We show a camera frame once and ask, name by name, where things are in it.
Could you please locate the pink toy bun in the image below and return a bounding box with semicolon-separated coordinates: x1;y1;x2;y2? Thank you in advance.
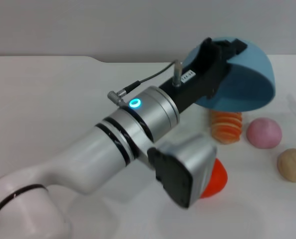
246;117;283;149

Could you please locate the orange striped toy bread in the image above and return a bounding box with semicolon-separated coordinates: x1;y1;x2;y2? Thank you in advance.
210;111;243;145

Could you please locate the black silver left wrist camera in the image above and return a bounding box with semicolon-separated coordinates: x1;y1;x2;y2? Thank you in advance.
147;134;218;209

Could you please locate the tan toy bun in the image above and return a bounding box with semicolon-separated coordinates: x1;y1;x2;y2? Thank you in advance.
277;148;296;184

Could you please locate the blue bowl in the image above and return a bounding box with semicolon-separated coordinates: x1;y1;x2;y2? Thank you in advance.
181;36;276;113

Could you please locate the left gripper cable with plugs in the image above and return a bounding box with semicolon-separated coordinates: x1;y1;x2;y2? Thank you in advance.
107;59;184;103

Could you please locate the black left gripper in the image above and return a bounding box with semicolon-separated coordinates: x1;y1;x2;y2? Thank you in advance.
159;36;247;111

